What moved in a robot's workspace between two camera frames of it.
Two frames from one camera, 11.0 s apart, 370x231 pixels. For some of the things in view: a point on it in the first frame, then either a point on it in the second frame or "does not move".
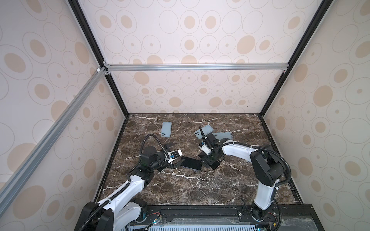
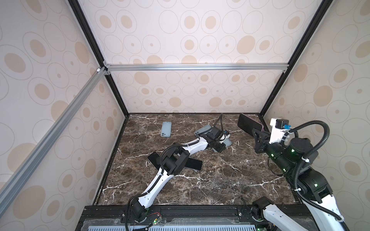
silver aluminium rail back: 177,67 does not move
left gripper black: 167,165 to 222,147
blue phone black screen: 194,164 does not move
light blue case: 166,129 does not move
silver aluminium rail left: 11,187 does not move
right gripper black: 208,161 to 265,138
